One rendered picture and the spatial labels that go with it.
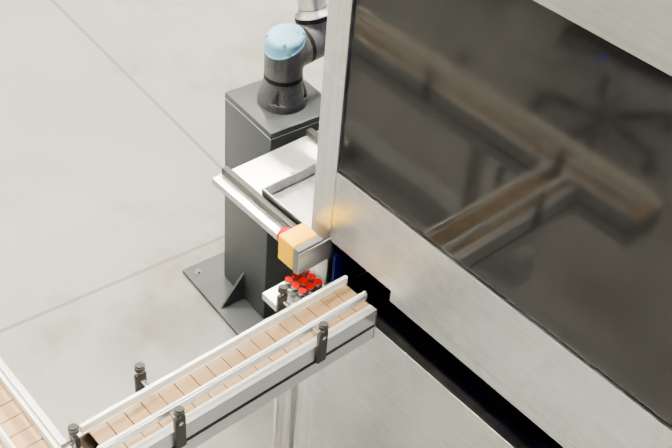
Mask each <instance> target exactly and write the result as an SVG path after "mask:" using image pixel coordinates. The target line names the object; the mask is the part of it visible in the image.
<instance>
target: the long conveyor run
mask: <svg viewBox="0 0 672 448"><path fill-rule="evenodd" d="M67 430H68V434H69V436H70V440H69V441H66V440H65V438H64V437H63V436H62V435H61V433H60V432H59V431H58V429H57V428H56V427H55V426H54V424H53V423H52V422H51V421H50V419H49V418H48V417H47V415H46V414H45V413H44V412H43V410H42V409H41V408H40V407H39V405H38V404H37V403H36V401H35V400H34V399H33V398H32V396H31V395H30V394H29V393H28V391H27V390H26V389H25V387H24V386H23V385H22V384H21V382H20V381H19V380H18V379H17V377H16V376H15V375H14V373H13V372H12V371H11V370H10V368H9V367H8V366H7V365H6V363H5V362H4V361H3V359H2V358H1V357H0V448H81V444H80V437H79V436H78V435H77V434H78V433H79V430H80V429H79V425H78V424H76V423H71V424H70V425H69V426H68V428H67Z"/></svg>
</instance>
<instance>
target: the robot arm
mask: <svg viewBox="0 0 672 448"><path fill-rule="evenodd" d="M297 5H298V11H297V12H296V13H295V15H294V18H295V24H293V23H287V24H284V23H283V24H279V25H276V26H274V27H272V28H271V29H270V30H269V31H268V32H267V34H266V37H265V42H264V76H263V79H262V82H261V85H260V87H259V88H258V91H257V102H258V104H259V106H260V107H261V108H263V109H264V110H266V111H268V112H271V113H275V114H293V113H296V112H299V111H301V110H302V109H303V108H305V106H306V105H307V99H308V94H307V90H306V87H305V84H304V81H303V69H304V66H306V65H308V64H310V63H312V62H314V61H316V60H318V59H320V58H322V57H324V54H325V41H326V28H327V14H328V5H327V1H326V0H297Z"/></svg>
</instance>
